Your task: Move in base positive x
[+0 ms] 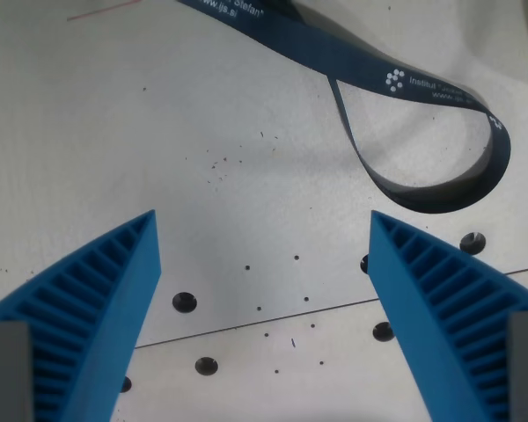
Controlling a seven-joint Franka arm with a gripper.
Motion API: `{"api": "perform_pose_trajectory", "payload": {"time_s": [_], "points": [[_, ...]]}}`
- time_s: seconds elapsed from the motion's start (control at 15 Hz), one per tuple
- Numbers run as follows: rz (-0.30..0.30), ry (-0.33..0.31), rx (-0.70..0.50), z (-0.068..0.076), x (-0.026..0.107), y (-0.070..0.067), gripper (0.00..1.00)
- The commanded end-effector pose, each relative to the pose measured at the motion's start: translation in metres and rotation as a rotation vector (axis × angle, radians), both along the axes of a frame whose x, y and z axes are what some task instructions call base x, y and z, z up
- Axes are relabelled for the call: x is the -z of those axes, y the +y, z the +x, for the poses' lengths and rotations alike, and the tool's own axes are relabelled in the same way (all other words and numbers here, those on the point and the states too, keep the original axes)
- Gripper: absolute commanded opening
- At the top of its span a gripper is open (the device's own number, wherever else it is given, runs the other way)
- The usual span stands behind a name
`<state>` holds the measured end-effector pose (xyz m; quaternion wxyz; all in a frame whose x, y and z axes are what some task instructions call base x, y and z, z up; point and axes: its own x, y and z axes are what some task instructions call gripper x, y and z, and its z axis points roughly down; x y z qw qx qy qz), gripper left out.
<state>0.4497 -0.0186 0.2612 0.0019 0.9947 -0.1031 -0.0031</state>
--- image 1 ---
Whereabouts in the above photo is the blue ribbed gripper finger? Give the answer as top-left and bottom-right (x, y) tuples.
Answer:
(0, 209), (164, 422)
(366, 210), (528, 422)

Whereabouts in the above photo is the dark blue printed lanyard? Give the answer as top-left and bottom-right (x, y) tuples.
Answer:
(176, 0), (511, 215)

